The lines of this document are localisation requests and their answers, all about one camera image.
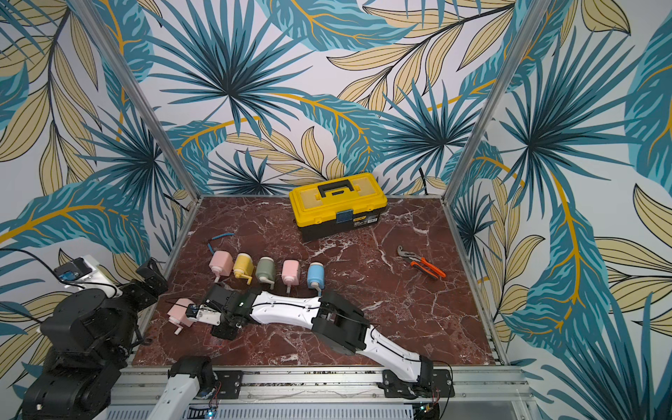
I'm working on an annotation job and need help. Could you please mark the aluminium front rail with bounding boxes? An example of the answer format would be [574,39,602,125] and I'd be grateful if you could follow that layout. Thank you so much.
[99,366,542,419]

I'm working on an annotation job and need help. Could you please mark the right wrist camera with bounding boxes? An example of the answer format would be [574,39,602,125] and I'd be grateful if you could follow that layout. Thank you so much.
[185,304,222,326]

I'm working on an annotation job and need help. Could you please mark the pink pencil sharpener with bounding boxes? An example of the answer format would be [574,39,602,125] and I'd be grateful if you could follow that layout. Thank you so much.
[209,250,234,283]
[281,259,300,294]
[167,299,194,335]

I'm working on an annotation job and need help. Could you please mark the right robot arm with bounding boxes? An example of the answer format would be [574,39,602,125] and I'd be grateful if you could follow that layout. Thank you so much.
[188,283,436,399]

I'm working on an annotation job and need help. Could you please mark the blue pencil sharpener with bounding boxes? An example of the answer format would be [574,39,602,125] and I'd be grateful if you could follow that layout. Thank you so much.
[306,262,326,297]

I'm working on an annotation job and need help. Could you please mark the pink pencil sharpener front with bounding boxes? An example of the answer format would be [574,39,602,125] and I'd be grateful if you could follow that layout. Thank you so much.
[209,250,234,283]

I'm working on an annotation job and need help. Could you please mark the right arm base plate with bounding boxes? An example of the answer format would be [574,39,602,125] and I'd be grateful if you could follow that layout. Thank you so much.
[378,369,455,400]

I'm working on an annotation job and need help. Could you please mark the pink pencil sharpener back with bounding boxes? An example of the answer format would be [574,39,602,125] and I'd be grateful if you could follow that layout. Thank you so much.
[281,259,300,294]

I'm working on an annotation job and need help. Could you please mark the green pencil sharpener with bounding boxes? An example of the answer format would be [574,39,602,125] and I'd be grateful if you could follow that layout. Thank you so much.
[255,257,277,290]

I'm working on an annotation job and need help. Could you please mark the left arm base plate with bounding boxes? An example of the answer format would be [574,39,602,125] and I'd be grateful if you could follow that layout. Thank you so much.
[213,369,243,401]

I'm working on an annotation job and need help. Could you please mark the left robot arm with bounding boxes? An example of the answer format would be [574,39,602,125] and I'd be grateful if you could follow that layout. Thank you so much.
[17,257,168,419]

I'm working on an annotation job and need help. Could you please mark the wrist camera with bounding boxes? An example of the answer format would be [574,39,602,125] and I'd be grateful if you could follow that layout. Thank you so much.
[185,304,222,326]
[54,255,122,299]

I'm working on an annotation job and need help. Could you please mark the yellow pencil sharpener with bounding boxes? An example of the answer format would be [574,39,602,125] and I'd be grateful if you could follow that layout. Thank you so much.
[233,253,255,285]

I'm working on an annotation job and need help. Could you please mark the yellow black toolbox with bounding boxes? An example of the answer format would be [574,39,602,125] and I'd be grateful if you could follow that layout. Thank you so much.
[289,173,388,243]

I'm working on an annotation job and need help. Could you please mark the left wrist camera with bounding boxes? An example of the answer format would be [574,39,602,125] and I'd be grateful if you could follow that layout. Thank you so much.
[54,255,122,299]

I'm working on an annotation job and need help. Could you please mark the orange handled pliers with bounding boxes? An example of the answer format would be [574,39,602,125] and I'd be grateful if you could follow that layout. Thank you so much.
[397,245,446,280]

